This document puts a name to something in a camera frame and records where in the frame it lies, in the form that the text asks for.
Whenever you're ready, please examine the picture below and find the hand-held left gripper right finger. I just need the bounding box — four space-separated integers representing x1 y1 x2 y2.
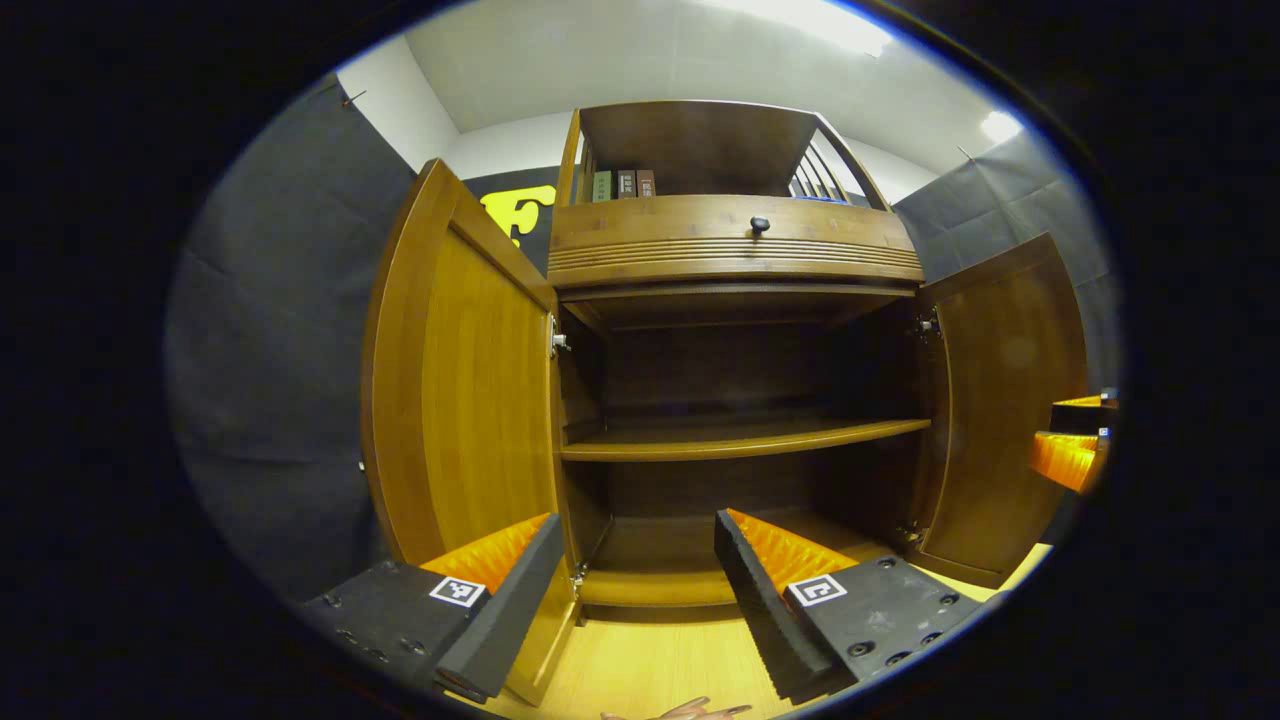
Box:
714 508 986 707

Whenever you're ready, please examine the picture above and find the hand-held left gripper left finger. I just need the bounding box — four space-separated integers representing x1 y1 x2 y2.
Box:
300 513 566 706

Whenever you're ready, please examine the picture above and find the wooden shoe cabinet door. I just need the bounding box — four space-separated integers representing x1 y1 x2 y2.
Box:
360 158 581 706
905 232 1089 589

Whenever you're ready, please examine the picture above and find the wooden double-door shoe cabinet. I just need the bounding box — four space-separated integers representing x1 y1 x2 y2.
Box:
548 100 936 611

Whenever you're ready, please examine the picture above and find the wooden inner shelf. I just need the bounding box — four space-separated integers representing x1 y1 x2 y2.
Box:
560 417 933 463

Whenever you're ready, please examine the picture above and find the black backdrop cloth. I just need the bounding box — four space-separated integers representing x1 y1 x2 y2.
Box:
165 75 558 601
893 130 1119 401

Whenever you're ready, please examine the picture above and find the wooden ribbed drawer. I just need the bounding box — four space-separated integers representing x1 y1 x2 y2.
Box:
547 194 925 291

